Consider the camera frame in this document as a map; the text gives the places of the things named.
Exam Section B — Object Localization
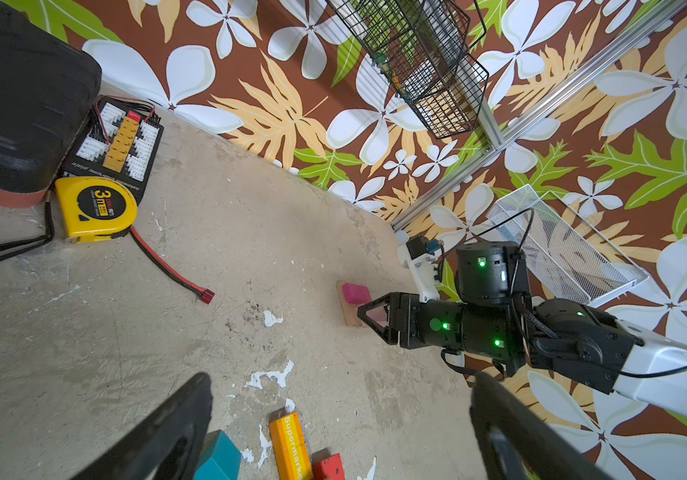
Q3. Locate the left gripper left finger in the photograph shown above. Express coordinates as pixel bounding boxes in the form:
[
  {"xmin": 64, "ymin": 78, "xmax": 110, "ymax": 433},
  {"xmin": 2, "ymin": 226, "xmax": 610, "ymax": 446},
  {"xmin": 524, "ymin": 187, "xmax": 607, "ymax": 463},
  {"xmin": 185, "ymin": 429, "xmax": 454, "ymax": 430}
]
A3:
[{"xmin": 75, "ymin": 372, "xmax": 213, "ymax": 479}]

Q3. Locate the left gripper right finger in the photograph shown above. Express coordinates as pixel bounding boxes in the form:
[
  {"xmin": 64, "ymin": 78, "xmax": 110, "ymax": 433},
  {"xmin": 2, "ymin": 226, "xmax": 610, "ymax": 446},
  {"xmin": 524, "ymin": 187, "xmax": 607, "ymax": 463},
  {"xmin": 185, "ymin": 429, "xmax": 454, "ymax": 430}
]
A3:
[{"xmin": 469, "ymin": 372, "xmax": 609, "ymax": 479}]

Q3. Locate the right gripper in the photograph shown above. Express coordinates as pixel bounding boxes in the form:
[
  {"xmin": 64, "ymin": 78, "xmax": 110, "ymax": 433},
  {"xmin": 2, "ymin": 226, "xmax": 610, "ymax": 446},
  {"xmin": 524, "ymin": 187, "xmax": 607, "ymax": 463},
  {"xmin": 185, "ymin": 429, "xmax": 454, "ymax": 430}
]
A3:
[{"xmin": 357, "ymin": 241, "xmax": 529, "ymax": 377}]

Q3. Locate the magenta wood block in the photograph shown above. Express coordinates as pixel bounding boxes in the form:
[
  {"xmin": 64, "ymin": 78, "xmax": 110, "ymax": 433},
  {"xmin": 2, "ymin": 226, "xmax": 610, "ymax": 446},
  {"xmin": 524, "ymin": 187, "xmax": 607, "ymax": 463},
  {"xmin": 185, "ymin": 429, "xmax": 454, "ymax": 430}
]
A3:
[{"xmin": 342, "ymin": 283, "xmax": 373, "ymax": 305}]

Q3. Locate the natural wood block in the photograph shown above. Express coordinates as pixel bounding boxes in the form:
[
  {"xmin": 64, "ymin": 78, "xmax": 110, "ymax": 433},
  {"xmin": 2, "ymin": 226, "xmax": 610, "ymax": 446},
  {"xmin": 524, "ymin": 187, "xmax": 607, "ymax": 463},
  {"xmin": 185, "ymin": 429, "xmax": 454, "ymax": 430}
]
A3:
[{"xmin": 336, "ymin": 281, "xmax": 365, "ymax": 329}]

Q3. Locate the teal wood block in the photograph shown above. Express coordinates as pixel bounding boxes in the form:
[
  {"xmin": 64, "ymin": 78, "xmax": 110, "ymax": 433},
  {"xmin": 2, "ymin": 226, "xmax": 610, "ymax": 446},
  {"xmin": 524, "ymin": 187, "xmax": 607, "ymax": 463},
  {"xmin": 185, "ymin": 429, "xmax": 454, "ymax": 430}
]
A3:
[{"xmin": 194, "ymin": 430, "xmax": 243, "ymax": 480}]

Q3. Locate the orange cylinder block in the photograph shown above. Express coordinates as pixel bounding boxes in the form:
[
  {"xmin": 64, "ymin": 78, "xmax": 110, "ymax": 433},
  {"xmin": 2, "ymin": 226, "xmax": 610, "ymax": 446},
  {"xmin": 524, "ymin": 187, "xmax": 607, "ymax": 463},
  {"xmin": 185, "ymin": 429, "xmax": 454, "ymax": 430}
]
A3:
[{"xmin": 269, "ymin": 412, "xmax": 314, "ymax": 480}]

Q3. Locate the red wood block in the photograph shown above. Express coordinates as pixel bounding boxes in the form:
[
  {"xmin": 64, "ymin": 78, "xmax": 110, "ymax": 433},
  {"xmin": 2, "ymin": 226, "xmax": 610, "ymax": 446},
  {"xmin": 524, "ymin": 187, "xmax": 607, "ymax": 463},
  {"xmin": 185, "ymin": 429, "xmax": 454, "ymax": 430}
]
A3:
[{"xmin": 313, "ymin": 454, "xmax": 345, "ymax": 480}]

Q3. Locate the white mesh basket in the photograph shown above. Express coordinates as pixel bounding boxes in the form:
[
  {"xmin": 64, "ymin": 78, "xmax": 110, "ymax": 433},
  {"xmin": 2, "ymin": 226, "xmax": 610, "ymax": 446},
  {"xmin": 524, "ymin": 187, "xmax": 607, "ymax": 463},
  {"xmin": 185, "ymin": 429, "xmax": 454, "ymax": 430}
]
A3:
[{"xmin": 487, "ymin": 185, "xmax": 649, "ymax": 308}]

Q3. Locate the yellow tape measure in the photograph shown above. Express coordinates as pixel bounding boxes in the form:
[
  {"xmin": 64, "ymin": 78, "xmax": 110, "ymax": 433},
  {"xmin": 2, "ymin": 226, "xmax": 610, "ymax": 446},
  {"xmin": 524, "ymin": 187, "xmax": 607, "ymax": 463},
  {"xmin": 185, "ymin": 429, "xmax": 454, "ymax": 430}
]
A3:
[{"xmin": 55, "ymin": 176, "xmax": 138, "ymax": 244}]

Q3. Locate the black tool case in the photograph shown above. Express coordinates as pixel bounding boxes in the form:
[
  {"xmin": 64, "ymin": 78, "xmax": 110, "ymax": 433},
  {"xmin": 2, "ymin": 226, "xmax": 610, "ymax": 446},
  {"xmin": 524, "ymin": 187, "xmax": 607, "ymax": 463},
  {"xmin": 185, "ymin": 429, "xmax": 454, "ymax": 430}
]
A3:
[{"xmin": 0, "ymin": 1, "xmax": 102, "ymax": 208}]

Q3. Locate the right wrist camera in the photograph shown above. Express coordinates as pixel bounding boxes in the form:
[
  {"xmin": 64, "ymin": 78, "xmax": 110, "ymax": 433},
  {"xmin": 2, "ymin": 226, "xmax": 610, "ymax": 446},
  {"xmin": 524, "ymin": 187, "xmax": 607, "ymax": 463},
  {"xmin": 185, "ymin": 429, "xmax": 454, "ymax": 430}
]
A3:
[{"xmin": 397, "ymin": 235, "xmax": 445, "ymax": 303}]

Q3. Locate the red black cable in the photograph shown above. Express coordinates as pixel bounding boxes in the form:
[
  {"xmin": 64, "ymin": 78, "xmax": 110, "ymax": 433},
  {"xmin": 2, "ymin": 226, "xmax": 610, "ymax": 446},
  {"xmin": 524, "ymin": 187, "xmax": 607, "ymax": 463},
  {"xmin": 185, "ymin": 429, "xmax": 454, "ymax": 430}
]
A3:
[{"xmin": 128, "ymin": 226, "xmax": 217, "ymax": 305}]

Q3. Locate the black wire basket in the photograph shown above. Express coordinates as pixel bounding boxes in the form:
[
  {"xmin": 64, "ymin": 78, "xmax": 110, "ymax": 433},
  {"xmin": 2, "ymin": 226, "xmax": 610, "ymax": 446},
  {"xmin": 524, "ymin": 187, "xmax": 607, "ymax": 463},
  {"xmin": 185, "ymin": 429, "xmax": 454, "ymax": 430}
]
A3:
[{"xmin": 329, "ymin": 1, "xmax": 489, "ymax": 139}]

